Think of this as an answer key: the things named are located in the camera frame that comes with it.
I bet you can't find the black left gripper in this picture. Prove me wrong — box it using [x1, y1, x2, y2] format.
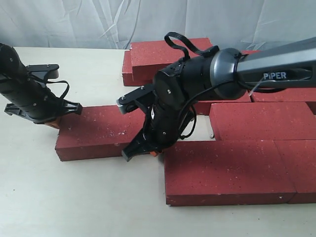
[0, 76, 83, 129]

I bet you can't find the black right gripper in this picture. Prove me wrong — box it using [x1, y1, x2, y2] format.
[122, 71, 195, 161]

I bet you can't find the red brick raised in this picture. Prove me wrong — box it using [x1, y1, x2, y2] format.
[55, 105, 145, 161]

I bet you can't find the red brick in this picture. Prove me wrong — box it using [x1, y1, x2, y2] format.
[242, 50, 260, 55]
[121, 50, 160, 86]
[164, 140, 296, 206]
[275, 140, 316, 204]
[130, 37, 213, 81]
[250, 86, 316, 103]
[195, 92, 252, 116]
[209, 102, 316, 141]

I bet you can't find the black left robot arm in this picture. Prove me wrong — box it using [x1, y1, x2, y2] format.
[0, 44, 83, 128]

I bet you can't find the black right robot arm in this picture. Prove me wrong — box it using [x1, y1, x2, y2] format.
[117, 32, 316, 160]

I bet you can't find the white backdrop cloth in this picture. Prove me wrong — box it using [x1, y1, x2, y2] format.
[0, 0, 316, 49]

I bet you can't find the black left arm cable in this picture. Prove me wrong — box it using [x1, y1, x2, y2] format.
[27, 74, 70, 99]

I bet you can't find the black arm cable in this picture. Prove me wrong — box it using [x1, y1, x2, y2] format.
[27, 74, 70, 99]
[142, 32, 312, 149]

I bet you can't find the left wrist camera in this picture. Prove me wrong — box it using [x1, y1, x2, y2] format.
[26, 64, 59, 80]

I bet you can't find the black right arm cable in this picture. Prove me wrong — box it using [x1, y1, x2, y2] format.
[142, 32, 312, 149]

